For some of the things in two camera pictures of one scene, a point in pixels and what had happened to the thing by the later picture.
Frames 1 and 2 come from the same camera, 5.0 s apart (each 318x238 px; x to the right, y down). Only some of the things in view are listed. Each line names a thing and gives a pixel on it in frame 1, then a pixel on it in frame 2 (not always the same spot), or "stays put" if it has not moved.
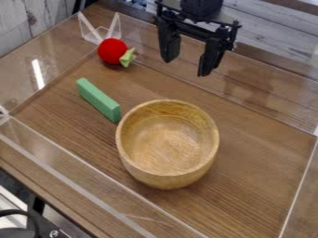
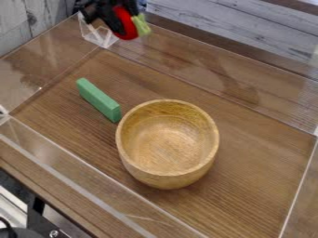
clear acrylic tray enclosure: x=162 y=152 stays put
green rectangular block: x=102 y=101 stays put
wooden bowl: x=167 y=139 stays put
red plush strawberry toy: x=114 y=52 to x=134 y=26
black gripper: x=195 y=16 to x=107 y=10
